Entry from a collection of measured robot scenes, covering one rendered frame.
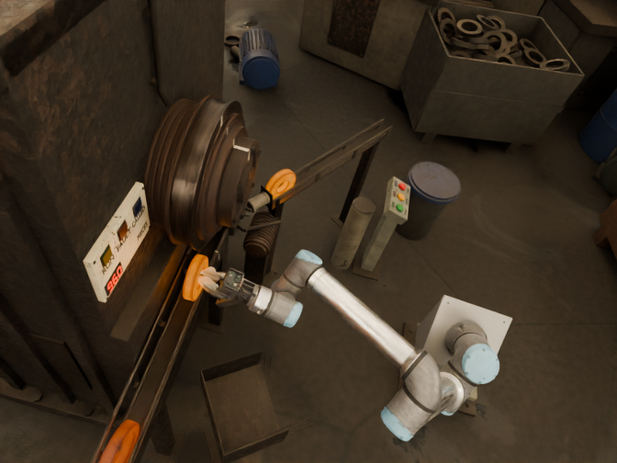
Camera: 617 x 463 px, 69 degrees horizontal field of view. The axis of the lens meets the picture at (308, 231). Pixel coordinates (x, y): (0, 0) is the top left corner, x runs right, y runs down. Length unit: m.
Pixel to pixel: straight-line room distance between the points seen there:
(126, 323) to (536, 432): 2.04
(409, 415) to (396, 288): 1.29
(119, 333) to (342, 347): 1.30
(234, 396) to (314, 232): 1.41
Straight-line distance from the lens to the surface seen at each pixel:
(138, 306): 1.44
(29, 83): 0.82
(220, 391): 1.60
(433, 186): 2.66
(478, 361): 2.01
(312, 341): 2.37
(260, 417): 1.59
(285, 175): 1.92
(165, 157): 1.25
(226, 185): 1.26
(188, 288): 1.47
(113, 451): 1.41
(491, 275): 3.03
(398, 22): 3.86
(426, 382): 1.46
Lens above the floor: 2.12
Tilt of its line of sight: 51 degrees down
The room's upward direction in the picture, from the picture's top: 16 degrees clockwise
